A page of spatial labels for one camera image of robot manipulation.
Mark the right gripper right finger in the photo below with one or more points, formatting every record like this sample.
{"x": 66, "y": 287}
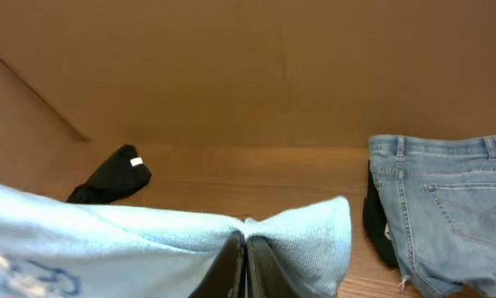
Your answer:
{"x": 266, "y": 277}

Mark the blue denim shorts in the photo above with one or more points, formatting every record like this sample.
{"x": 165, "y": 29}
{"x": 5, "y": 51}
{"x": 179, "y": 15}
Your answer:
{"x": 439, "y": 198}

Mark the light blue t-shirt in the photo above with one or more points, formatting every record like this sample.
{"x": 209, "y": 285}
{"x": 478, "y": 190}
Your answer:
{"x": 50, "y": 248}

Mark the black garment under shorts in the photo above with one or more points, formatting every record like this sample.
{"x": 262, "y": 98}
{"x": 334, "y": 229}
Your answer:
{"x": 376, "y": 224}

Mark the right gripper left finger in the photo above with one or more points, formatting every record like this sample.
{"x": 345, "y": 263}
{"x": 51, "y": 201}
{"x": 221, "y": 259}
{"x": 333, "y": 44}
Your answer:
{"x": 227, "y": 275}

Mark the black garment on left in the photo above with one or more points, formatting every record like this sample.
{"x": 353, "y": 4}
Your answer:
{"x": 120, "y": 176}

